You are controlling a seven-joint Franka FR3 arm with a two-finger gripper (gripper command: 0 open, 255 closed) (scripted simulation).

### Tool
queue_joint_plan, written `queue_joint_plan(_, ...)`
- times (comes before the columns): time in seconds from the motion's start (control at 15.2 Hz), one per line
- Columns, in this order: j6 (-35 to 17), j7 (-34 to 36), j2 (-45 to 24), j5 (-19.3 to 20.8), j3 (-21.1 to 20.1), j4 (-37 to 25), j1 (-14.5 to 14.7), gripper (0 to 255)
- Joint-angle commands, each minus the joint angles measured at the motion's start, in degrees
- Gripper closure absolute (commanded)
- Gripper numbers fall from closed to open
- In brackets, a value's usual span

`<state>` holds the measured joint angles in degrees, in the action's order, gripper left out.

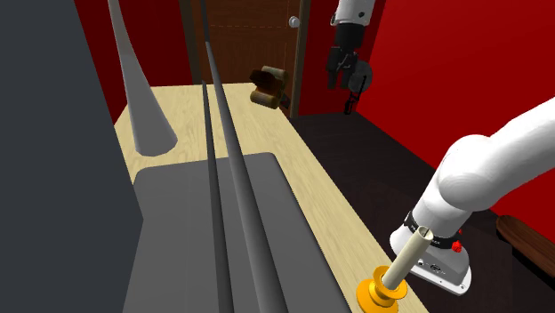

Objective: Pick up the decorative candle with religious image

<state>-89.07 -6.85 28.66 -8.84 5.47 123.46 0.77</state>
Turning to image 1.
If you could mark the light wood desk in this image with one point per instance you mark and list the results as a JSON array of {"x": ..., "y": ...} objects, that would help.
[{"x": 303, "y": 173}]

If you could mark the dark grey panel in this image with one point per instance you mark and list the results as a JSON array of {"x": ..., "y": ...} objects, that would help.
[{"x": 56, "y": 164}]

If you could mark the grey double pole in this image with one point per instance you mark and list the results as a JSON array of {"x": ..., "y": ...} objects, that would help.
[{"x": 247, "y": 208}]

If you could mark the grey tall cone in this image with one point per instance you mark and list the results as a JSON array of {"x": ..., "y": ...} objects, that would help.
[{"x": 145, "y": 117}]

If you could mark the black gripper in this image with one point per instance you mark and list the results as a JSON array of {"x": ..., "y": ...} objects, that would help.
[{"x": 347, "y": 41}]

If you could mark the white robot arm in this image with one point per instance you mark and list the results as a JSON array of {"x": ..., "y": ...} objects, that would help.
[{"x": 468, "y": 173}]

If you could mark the cream candle yellow holder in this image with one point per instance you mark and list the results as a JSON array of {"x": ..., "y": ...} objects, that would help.
[{"x": 401, "y": 264}]

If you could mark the grey flat slab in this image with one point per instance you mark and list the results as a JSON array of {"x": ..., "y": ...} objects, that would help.
[{"x": 173, "y": 242}]

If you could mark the brown olive binoculars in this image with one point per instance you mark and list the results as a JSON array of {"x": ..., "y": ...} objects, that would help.
[{"x": 269, "y": 86}]

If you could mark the brown wooden door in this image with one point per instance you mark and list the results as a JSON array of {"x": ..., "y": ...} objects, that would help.
[{"x": 251, "y": 43}]

